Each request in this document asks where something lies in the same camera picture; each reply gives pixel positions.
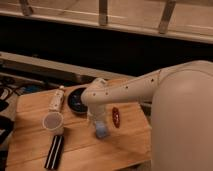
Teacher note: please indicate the wooden board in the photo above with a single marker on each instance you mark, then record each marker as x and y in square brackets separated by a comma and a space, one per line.
[125, 146]

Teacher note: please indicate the red chili pepper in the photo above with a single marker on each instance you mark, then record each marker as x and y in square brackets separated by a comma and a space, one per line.
[116, 117]

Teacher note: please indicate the translucent plastic cup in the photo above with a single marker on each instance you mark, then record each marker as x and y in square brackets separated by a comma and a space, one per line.
[53, 122]

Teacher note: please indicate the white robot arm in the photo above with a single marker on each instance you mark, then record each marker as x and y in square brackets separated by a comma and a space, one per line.
[181, 99]

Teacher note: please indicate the black ceramic bowl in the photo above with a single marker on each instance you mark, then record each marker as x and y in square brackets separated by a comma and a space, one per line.
[74, 102]

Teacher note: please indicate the metal rail frame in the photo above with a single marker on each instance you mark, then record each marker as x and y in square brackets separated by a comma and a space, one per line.
[179, 19]

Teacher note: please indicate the white bottle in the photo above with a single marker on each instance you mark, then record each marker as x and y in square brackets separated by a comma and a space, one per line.
[57, 99]

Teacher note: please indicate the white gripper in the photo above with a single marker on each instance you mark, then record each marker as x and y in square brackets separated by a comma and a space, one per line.
[97, 113]

